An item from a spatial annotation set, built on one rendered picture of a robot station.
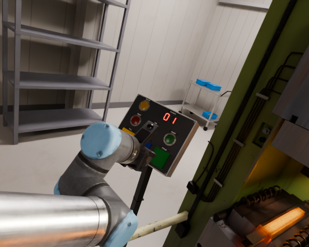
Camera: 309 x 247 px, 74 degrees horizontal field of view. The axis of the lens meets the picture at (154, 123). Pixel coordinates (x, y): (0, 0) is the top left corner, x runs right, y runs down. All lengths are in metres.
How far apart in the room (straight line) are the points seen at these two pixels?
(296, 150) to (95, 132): 0.58
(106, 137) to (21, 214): 0.24
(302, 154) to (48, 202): 0.66
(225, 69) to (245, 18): 1.09
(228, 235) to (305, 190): 0.54
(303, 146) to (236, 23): 4.65
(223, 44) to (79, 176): 4.94
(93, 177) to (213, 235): 0.57
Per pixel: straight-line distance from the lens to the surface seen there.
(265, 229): 0.85
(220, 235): 0.90
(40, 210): 0.33
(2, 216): 0.31
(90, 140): 0.51
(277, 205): 1.08
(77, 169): 0.53
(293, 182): 1.30
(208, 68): 5.34
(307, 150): 0.74
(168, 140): 0.92
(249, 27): 5.12
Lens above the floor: 1.49
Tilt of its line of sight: 22 degrees down
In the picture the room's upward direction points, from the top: 17 degrees clockwise
